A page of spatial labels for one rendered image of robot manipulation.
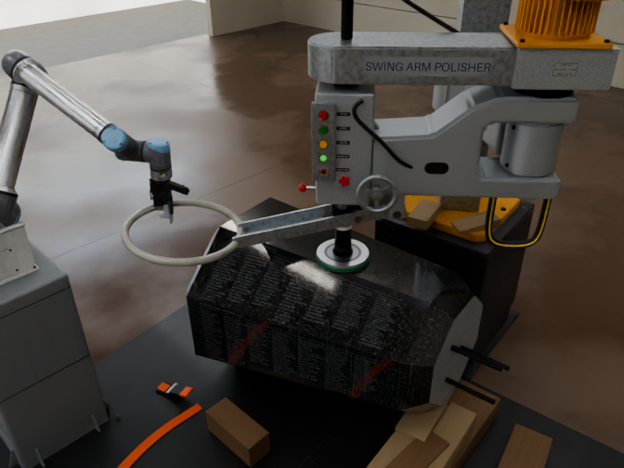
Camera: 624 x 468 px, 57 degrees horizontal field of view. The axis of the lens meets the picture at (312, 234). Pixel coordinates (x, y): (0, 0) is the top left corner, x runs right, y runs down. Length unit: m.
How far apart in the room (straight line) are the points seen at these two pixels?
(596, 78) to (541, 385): 1.67
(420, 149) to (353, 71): 0.36
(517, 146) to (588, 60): 0.34
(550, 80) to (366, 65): 0.58
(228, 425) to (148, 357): 0.76
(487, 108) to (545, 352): 1.72
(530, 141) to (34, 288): 1.89
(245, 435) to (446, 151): 1.46
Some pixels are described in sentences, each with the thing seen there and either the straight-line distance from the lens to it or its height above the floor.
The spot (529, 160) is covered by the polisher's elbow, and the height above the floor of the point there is 1.34.
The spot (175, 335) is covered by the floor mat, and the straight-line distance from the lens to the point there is 3.35.
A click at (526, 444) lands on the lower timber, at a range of 2.76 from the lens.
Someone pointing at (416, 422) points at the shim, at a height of 0.25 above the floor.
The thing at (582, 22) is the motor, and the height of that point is 1.79.
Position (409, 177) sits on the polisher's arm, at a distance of 2.08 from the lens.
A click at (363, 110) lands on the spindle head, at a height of 1.51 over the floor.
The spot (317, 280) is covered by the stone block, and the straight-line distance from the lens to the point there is 2.32.
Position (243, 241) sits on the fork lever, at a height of 0.95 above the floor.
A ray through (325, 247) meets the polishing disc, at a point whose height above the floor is 0.88.
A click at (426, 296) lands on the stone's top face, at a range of 2.19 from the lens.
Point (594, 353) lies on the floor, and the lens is 3.48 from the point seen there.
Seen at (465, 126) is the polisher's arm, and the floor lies 1.46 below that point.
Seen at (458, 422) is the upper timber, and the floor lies 0.24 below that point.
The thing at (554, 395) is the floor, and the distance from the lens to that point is 3.17.
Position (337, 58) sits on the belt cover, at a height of 1.68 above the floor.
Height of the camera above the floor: 2.16
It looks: 31 degrees down
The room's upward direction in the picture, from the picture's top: 1 degrees counter-clockwise
